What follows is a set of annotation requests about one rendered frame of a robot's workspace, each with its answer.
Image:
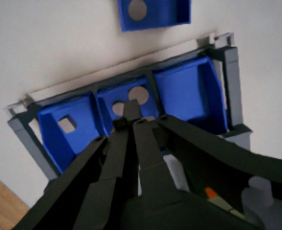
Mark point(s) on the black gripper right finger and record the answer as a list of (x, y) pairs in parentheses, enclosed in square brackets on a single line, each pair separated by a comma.
[(249, 182)]

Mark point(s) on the small grey block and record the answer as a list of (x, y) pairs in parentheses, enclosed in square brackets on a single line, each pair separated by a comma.
[(67, 123)]

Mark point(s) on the grey metal shelf rack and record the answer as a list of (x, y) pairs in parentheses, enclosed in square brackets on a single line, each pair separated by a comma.
[(219, 50)]

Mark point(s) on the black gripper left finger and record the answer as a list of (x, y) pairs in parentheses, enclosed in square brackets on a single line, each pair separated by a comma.
[(60, 206)]

